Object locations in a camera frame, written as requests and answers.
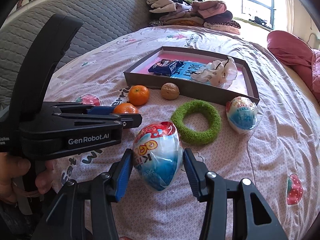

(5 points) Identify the orange mandarin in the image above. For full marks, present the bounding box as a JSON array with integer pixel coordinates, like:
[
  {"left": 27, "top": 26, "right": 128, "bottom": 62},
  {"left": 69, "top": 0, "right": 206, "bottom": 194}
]
[
  {"left": 113, "top": 102, "right": 139, "bottom": 114},
  {"left": 128, "top": 85, "right": 150, "bottom": 106}
]

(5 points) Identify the red-top surprise egg toy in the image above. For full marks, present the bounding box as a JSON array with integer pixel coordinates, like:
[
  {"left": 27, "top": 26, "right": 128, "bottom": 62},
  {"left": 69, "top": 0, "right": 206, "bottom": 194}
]
[{"left": 132, "top": 121, "right": 183, "bottom": 192}]

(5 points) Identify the green fuzzy ring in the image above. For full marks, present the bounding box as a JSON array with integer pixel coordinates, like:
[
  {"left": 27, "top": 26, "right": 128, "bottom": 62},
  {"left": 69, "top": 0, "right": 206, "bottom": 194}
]
[{"left": 170, "top": 99, "right": 222, "bottom": 146}]

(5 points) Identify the dark blue snack packet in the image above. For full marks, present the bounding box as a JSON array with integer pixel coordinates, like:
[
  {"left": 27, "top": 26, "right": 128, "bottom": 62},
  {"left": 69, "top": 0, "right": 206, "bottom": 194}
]
[{"left": 148, "top": 59, "right": 184, "bottom": 76}]

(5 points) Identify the blue surprise egg toy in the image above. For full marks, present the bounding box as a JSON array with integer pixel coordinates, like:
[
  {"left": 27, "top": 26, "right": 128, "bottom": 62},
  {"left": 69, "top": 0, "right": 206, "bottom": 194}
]
[{"left": 226, "top": 96, "right": 258, "bottom": 134}]

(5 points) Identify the cream sheer hair scrunchie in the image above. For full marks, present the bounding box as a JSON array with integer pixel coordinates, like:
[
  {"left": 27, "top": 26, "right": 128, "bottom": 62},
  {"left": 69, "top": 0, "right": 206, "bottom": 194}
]
[{"left": 191, "top": 56, "right": 238, "bottom": 89}]

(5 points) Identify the person's left hand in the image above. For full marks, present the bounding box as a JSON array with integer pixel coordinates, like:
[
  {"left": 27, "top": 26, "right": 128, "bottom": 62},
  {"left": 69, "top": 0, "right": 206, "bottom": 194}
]
[{"left": 0, "top": 152, "right": 57, "bottom": 204}]

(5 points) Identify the shallow grey cardboard tray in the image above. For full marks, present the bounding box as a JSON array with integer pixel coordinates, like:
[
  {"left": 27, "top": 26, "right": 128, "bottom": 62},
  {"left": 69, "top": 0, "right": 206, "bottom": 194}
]
[{"left": 124, "top": 46, "right": 260, "bottom": 105}]

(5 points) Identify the brown walnut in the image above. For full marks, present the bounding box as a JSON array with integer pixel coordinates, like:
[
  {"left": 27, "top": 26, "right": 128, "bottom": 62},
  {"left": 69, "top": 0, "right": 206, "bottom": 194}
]
[{"left": 161, "top": 83, "right": 180, "bottom": 100}]

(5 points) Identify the pink strawberry bed sheet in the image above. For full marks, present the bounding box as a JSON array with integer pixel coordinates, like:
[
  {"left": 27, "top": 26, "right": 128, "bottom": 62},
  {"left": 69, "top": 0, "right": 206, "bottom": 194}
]
[{"left": 45, "top": 26, "right": 319, "bottom": 239}]

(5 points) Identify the pink and blue book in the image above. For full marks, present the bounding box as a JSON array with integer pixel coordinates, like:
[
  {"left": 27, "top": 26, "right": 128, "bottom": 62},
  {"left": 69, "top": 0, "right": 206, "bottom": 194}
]
[{"left": 135, "top": 52, "right": 245, "bottom": 94}]

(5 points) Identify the grey quilted headboard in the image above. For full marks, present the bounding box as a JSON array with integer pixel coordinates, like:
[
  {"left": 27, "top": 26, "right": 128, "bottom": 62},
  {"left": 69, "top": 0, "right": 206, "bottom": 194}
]
[{"left": 1, "top": 0, "right": 151, "bottom": 107}]

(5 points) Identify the pile of folded clothes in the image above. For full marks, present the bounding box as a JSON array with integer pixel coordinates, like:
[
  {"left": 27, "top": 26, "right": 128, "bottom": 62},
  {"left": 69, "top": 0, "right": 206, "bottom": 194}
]
[{"left": 146, "top": 0, "right": 241, "bottom": 35}]

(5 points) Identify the pink quilted duvet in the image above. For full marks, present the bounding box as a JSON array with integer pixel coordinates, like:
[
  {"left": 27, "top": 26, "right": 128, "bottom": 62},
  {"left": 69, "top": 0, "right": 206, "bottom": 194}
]
[{"left": 267, "top": 30, "right": 320, "bottom": 101}]

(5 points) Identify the beige curtain right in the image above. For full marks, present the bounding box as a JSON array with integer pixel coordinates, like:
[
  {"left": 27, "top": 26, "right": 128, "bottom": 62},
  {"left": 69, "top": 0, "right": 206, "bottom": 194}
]
[{"left": 285, "top": 0, "right": 295, "bottom": 34}]

